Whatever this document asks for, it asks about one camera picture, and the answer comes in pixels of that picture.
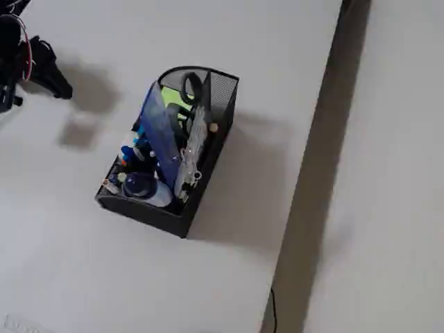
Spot grey handled steel scissors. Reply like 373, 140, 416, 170
165, 71, 203, 146

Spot black mesh desk organizer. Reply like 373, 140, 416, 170
94, 65, 240, 239

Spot blue cap marker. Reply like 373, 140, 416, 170
120, 137, 148, 166

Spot green sticky notes pad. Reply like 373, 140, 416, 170
161, 86, 194, 112

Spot blue translucent ruler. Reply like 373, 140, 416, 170
140, 80, 181, 191

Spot white bottle navy cap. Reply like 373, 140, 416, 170
121, 172, 173, 208

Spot clear bag of clips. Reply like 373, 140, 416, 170
173, 103, 210, 201

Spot black binder clip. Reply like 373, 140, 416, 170
178, 183, 192, 206

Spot red white servo wire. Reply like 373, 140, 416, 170
16, 14, 37, 83

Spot thin black cable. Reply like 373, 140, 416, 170
269, 287, 279, 333

